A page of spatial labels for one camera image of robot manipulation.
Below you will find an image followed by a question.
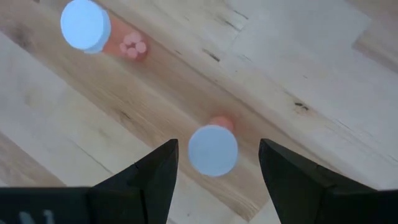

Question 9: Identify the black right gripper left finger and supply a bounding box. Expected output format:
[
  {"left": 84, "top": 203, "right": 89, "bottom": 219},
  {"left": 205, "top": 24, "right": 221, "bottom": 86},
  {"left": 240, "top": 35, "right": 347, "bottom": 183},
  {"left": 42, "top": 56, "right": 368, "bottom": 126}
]
[{"left": 89, "top": 139, "right": 180, "bottom": 224}]

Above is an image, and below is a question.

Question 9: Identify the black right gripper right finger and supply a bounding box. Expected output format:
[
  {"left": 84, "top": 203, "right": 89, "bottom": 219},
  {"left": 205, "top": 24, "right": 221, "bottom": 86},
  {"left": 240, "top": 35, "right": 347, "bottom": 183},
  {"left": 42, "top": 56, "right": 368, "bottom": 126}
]
[{"left": 258, "top": 139, "right": 379, "bottom": 224}]

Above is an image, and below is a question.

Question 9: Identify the small pink pill bottle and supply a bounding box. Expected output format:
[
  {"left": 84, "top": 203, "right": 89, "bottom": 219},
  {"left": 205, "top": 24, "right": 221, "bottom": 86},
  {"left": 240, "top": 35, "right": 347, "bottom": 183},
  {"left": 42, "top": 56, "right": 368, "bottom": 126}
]
[
  {"left": 60, "top": 0, "right": 149, "bottom": 62},
  {"left": 187, "top": 115, "right": 239, "bottom": 178}
]

